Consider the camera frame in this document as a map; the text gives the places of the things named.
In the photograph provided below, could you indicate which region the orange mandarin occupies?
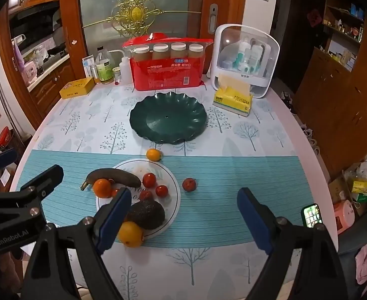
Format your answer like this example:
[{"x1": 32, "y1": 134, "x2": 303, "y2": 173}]
[{"x1": 93, "y1": 178, "x2": 113, "y2": 198}]

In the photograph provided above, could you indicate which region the pink small appliance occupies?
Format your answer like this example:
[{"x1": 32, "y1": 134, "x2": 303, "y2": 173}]
[{"x1": 334, "y1": 200, "x2": 356, "y2": 235}]

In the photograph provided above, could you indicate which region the yellow tissue pack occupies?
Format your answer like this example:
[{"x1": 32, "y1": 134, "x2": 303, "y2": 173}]
[{"x1": 213, "y1": 72, "x2": 253, "y2": 118}]

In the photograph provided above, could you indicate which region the yellow cardboard box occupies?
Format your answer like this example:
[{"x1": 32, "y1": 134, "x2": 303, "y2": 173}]
[{"x1": 59, "y1": 77, "x2": 95, "y2": 100}]

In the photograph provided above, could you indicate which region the white wash bottle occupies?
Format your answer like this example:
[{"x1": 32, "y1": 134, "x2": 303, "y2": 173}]
[{"x1": 108, "y1": 49, "x2": 134, "y2": 84}]

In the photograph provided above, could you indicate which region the gold door ornament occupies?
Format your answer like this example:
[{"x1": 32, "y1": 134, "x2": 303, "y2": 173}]
[{"x1": 110, "y1": 0, "x2": 162, "y2": 38}]

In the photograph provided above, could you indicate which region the wooden shelf cabinet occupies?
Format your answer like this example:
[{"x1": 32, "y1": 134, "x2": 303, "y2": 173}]
[{"x1": 296, "y1": 0, "x2": 367, "y2": 176}]

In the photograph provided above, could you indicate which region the dark green scalloped plate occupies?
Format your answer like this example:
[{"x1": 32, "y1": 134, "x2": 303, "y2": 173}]
[{"x1": 130, "y1": 91, "x2": 208, "y2": 145}]

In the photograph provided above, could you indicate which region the red stool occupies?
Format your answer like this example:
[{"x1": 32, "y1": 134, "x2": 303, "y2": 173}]
[{"x1": 0, "y1": 126, "x2": 13, "y2": 151}]

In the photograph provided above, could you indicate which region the blue and white carton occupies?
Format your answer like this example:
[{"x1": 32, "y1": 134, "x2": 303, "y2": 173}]
[{"x1": 82, "y1": 55, "x2": 96, "y2": 78}]

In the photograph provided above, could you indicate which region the green-label oil bottle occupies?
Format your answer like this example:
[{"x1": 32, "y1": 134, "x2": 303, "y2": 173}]
[{"x1": 95, "y1": 47, "x2": 114, "y2": 85}]

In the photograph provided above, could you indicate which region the yellow orange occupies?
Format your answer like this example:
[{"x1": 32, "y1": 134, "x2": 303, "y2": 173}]
[{"x1": 118, "y1": 221, "x2": 145, "y2": 248}]

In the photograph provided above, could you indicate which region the white appliance with clear lid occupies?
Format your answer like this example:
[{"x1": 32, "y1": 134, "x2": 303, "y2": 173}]
[{"x1": 209, "y1": 24, "x2": 280, "y2": 99}]

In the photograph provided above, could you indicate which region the yellow packet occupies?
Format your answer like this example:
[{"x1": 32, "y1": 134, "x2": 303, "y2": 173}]
[{"x1": 351, "y1": 178, "x2": 367, "y2": 194}]

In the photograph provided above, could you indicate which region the tree-printed tablecloth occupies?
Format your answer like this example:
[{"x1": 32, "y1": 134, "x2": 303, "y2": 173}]
[{"x1": 10, "y1": 78, "x2": 339, "y2": 300}]

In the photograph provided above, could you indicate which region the overripe dark banana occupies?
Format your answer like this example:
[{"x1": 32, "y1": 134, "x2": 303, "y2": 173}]
[{"x1": 80, "y1": 168, "x2": 142, "y2": 191}]

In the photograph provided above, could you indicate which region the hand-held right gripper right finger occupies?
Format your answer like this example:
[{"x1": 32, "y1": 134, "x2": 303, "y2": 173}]
[{"x1": 237, "y1": 187, "x2": 350, "y2": 300}]

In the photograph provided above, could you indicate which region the floral cloth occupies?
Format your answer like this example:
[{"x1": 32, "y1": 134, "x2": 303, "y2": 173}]
[{"x1": 354, "y1": 244, "x2": 367, "y2": 285}]

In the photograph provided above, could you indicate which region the white round plate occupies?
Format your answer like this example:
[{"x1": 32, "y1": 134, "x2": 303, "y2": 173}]
[{"x1": 95, "y1": 159, "x2": 181, "y2": 237}]

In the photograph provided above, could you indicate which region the grey door handle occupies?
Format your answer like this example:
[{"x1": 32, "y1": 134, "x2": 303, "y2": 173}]
[{"x1": 209, "y1": 4, "x2": 219, "y2": 33}]

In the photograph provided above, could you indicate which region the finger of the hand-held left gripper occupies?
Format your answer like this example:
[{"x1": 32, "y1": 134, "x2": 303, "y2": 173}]
[
  {"x1": 10, "y1": 164, "x2": 64, "y2": 207},
  {"x1": 0, "y1": 148, "x2": 18, "y2": 176}
]

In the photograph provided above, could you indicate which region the dark avocado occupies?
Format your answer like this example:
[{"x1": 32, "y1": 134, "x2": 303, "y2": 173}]
[{"x1": 126, "y1": 199, "x2": 166, "y2": 230}]

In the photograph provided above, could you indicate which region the red paper cup package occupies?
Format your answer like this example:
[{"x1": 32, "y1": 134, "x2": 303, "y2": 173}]
[{"x1": 122, "y1": 32, "x2": 214, "y2": 91}]

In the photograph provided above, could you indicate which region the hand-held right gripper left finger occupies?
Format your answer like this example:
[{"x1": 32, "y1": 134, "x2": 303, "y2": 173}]
[{"x1": 21, "y1": 187, "x2": 132, "y2": 300}]

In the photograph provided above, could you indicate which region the teal striped placemat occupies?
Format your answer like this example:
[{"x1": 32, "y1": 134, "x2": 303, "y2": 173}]
[{"x1": 10, "y1": 150, "x2": 322, "y2": 248}]

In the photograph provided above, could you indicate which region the smartphone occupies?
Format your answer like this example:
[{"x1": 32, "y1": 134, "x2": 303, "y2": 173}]
[{"x1": 301, "y1": 204, "x2": 323, "y2": 227}]

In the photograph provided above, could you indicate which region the wooden kitchen cabinet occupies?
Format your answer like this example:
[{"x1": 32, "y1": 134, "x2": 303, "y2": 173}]
[{"x1": 27, "y1": 58, "x2": 78, "y2": 118}]

